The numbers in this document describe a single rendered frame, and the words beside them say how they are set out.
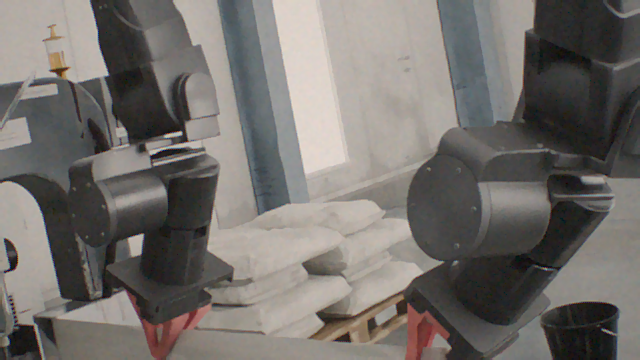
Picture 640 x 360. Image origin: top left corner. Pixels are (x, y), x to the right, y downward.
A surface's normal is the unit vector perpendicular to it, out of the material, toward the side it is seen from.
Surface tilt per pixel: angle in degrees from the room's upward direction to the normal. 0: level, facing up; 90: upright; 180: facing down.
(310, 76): 90
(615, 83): 115
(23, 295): 90
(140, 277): 28
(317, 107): 90
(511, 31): 90
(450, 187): 77
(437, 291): 46
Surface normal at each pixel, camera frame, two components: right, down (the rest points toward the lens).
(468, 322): 0.42, -0.72
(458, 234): -0.79, 0.00
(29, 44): 0.76, -0.07
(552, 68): -0.71, -0.23
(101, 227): -0.65, 0.19
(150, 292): 0.19, -0.89
